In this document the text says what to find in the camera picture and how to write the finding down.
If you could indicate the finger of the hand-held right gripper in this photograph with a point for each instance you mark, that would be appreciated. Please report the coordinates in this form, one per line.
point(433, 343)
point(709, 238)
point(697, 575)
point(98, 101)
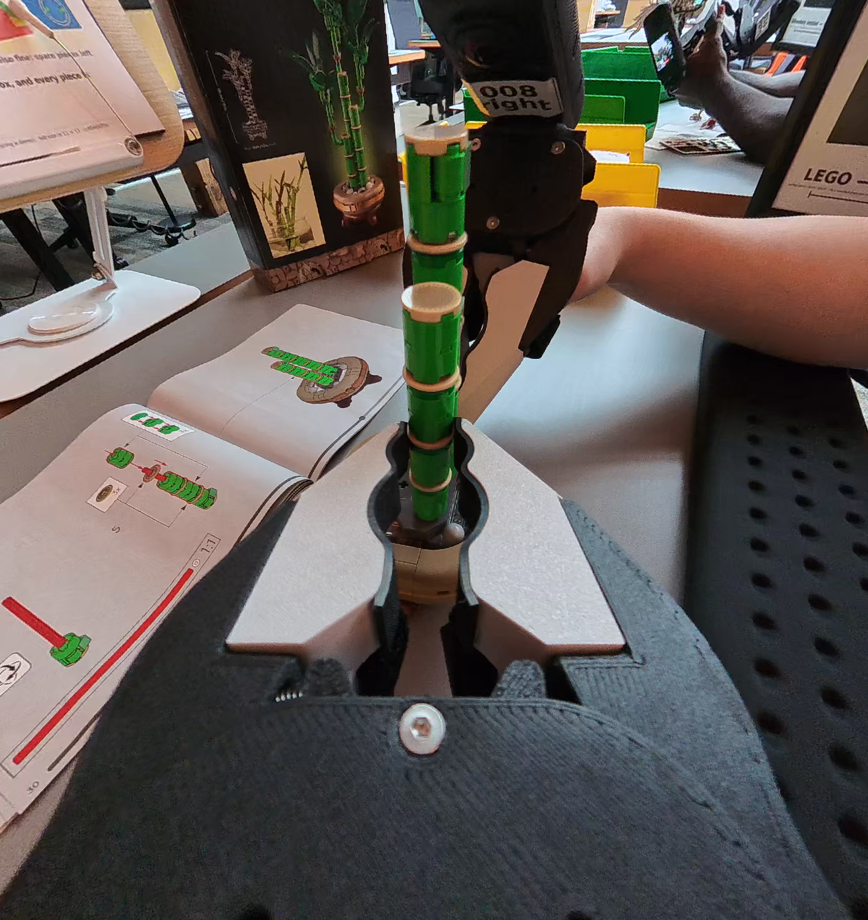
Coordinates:
point(509, 323)

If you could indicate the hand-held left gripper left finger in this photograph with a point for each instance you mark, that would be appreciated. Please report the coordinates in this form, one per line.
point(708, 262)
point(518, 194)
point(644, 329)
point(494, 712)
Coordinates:
point(312, 575)

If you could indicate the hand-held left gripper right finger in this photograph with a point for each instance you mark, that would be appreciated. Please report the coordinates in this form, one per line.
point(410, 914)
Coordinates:
point(542, 575)

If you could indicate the toy brick bamboo model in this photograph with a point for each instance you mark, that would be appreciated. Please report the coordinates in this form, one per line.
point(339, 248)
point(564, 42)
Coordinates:
point(434, 187)

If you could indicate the building instruction booklet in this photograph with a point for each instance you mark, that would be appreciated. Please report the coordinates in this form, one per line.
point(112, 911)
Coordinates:
point(118, 539)

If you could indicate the person's right forearm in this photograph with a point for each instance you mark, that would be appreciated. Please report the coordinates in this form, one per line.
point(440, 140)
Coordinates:
point(750, 280)

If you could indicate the grey desk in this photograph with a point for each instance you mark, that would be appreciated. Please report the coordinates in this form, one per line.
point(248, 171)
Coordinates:
point(621, 431)

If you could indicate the yellow plastic bin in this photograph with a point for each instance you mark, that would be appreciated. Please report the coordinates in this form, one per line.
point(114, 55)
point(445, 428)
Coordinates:
point(624, 185)

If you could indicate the green plastic bin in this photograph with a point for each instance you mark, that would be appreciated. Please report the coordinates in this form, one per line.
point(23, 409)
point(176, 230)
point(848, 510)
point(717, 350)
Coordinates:
point(621, 100)

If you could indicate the background work table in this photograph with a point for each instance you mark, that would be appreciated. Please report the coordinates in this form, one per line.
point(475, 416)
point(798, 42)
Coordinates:
point(707, 172)

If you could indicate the black bamboo set box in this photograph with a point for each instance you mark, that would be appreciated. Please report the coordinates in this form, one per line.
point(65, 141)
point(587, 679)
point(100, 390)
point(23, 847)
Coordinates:
point(276, 93)

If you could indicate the black framed marker sign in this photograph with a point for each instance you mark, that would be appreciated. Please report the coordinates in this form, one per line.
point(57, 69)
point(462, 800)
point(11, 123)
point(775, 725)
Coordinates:
point(836, 180)

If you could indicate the white document stand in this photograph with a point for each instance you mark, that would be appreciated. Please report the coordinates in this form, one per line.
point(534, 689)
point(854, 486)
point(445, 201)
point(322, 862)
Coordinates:
point(82, 316)

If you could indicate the black office chair base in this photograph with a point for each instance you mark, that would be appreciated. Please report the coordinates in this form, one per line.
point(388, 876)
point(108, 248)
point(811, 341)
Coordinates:
point(161, 226)

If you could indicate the printed instruction sheet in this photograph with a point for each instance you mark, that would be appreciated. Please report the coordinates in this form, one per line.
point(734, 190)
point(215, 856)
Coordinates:
point(46, 86)

